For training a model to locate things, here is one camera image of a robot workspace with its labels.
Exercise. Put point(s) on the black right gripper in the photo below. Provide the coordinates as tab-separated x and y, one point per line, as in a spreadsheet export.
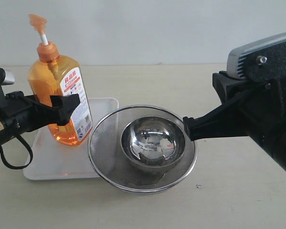
250	109

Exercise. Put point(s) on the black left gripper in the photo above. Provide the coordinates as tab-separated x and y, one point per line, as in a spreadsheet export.
20	114

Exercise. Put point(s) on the orange dish soap pump bottle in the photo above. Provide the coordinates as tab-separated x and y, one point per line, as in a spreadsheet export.
56	74

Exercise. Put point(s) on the small stainless steel bowl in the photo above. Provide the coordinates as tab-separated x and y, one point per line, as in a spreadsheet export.
153	144

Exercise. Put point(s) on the white rectangular plastic tray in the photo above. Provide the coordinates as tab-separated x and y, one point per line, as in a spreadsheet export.
53	160

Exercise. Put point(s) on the steel mesh strainer basket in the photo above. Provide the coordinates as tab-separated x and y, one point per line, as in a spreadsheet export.
110	163

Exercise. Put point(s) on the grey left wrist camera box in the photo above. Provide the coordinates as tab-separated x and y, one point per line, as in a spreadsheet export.
9	78

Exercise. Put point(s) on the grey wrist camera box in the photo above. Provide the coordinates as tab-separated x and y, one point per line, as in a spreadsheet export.
259	61
9	78

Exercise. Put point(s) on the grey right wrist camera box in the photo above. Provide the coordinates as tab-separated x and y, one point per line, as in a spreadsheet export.
259	61

